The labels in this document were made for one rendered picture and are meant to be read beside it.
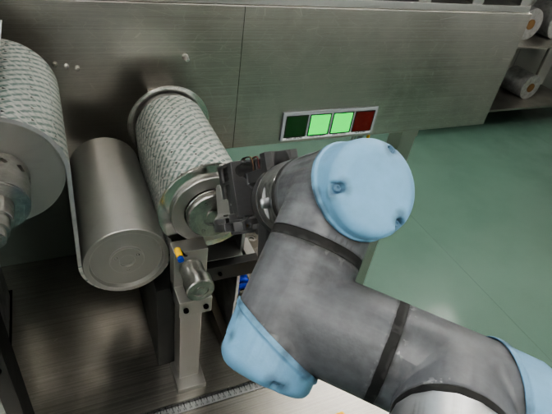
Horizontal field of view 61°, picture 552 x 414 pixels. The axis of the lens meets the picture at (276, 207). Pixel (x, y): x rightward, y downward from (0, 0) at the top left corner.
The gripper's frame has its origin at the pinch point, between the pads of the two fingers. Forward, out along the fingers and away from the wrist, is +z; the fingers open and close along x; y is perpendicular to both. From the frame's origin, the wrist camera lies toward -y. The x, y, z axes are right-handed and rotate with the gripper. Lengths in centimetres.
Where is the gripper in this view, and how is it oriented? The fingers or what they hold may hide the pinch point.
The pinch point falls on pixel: (232, 223)
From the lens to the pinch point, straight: 65.5
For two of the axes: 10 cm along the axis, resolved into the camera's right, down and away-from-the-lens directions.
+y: -1.5, -9.9, -0.1
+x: -9.1, 1.4, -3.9
